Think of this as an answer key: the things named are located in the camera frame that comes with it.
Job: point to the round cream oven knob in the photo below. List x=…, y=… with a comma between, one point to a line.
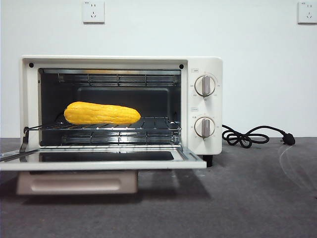
x=204, y=127
x=204, y=86

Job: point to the white wall socket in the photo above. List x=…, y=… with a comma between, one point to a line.
x=93, y=12
x=307, y=12

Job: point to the yellow corn cob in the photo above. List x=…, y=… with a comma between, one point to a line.
x=101, y=113

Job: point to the cream white Toshiba toaster oven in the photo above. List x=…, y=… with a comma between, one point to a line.
x=218, y=109

